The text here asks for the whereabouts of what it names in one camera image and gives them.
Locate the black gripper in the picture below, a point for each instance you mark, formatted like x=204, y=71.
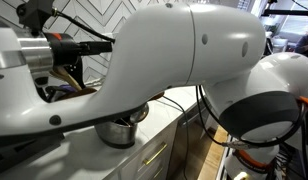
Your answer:
x=65, y=50

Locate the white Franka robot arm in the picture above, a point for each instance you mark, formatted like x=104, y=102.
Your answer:
x=160, y=53

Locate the steel utensil holder pot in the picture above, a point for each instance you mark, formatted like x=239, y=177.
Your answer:
x=115, y=135

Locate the light wooden spoon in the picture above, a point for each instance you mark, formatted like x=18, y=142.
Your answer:
x=65, y=77

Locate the purple bowl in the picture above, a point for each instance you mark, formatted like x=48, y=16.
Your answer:
x=65, y=88

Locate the silver metal ladle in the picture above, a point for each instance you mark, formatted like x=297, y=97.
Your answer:
x=140, y=113

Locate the glossy brown wooden spoon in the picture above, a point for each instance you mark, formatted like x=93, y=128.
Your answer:
x=158, y=96

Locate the black microwave oven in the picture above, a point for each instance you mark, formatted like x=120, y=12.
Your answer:
x=14, y=153

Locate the wooden plank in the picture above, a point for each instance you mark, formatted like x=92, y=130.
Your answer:
x=212, y=156

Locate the black tripod crossbar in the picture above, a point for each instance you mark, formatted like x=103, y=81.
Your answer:
x=287, y=12

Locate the person in background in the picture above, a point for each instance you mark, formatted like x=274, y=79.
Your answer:
x=305, y=43

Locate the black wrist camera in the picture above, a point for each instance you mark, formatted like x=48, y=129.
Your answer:
x=35, y=13

